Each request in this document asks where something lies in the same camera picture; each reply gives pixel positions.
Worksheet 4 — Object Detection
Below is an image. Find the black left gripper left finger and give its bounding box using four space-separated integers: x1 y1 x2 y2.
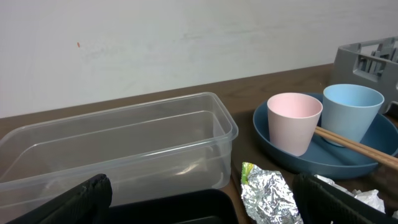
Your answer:
9 174 113 224

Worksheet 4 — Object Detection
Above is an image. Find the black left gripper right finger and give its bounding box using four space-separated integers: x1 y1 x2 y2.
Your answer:
292 174 397 224

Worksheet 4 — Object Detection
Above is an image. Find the foil snack wrapper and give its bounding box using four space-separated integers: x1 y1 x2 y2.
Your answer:
241 162 303 224

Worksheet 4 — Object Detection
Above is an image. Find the white tissue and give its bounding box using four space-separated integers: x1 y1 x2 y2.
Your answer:
314 175 397 223

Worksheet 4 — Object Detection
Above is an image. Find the grey dishwasher rack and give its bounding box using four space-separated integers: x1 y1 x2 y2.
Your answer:
329 37 397 114

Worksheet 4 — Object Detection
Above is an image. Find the dark blue plate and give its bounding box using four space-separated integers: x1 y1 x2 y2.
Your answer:
252 102 397 179

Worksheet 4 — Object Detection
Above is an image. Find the wooden chopstick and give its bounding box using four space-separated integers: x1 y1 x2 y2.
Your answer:
314 126 398 166
313 129 398 171

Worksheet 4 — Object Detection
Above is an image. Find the pink cup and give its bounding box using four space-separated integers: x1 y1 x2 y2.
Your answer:
267 93 323 156

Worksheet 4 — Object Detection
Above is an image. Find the light blue cup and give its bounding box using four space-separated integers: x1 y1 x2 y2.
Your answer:
321 84 384 142

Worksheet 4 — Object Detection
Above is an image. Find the black plastic tray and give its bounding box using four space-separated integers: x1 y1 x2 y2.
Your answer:
104 189 239 224

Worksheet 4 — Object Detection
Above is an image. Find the clear plastic bin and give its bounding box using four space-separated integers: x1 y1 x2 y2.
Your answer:
1 92 238 223

